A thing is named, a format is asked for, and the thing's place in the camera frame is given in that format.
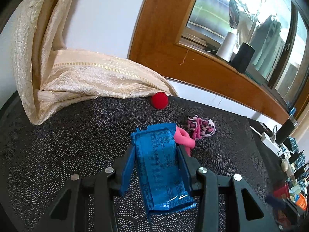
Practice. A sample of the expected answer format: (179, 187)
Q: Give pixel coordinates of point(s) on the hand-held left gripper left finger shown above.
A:
(126, 171)

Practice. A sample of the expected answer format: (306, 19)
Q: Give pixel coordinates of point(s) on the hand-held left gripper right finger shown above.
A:
(183, 162)

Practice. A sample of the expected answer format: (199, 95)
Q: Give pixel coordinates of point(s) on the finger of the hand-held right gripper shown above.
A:
(275, 201)

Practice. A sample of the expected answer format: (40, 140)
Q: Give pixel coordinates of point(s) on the red cardboard box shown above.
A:
(281, 192)

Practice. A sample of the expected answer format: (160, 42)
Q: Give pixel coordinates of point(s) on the pink knotted toy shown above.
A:
(184, 140)

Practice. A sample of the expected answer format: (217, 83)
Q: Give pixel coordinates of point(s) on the plain blue snack packet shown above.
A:
(157, 164)

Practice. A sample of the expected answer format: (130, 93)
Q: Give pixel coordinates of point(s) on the beige egg-shaped object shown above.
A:
(284, 164)

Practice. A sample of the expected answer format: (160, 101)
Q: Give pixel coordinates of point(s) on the black power adapter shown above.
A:
(300, 171)
(295, 157)

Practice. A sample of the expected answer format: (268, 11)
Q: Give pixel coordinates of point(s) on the small pink leopard sock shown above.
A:
(205, 125)

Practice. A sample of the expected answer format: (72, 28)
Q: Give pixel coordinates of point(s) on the green plaid cloth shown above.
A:
(293, 142)

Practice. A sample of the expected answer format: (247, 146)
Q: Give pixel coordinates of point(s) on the black patterned table cloth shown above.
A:
(72, 137)

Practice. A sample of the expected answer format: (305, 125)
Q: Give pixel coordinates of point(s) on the white power strip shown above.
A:
(265, 137)

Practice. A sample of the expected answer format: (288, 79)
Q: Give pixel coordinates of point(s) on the red pompom ball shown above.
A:
(159, 100)

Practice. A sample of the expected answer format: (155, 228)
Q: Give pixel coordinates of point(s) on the black thermos flask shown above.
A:
(286, 130)

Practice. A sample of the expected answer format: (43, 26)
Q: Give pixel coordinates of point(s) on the small blue object on sill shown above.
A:
(292, 110)

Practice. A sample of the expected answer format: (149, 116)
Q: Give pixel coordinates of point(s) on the cream patterned curtain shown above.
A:
(84, 75)

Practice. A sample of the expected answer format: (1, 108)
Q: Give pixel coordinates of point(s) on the black thread spool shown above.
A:
(242, 58)

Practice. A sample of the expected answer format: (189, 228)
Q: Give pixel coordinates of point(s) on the white thread spool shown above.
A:
(227, 47)

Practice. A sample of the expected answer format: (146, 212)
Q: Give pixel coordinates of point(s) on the hanging grey-green garment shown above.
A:
(266, 46)

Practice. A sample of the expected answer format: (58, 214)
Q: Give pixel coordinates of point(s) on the hanging patterned garment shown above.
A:
(234, 12)

